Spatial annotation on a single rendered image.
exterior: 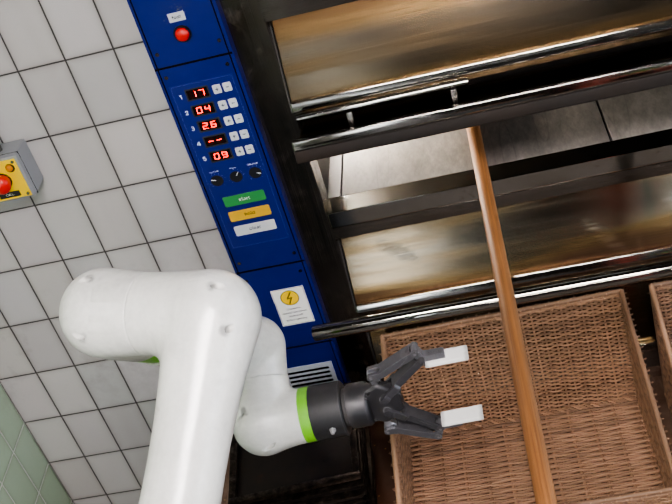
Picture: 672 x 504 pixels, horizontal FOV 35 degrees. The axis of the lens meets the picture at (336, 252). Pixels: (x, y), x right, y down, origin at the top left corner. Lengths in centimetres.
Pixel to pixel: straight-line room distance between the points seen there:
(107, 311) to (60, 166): 93
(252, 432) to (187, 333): 47
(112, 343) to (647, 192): 130
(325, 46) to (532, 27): 39
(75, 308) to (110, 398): 128
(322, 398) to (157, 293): 48
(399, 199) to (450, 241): 16
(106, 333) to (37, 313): 115
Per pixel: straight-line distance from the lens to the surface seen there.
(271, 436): 175
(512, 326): 181
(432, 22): 205
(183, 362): 130
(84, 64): 214
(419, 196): 223
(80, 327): 140
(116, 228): 233
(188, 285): 132
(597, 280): 193
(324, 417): 173
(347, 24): 206
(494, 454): 245
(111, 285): 139
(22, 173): 222
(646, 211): 232
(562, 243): 232
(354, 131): 198
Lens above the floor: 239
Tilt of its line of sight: 35 degrees down
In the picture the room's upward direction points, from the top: 18 degrees counter-clockwise
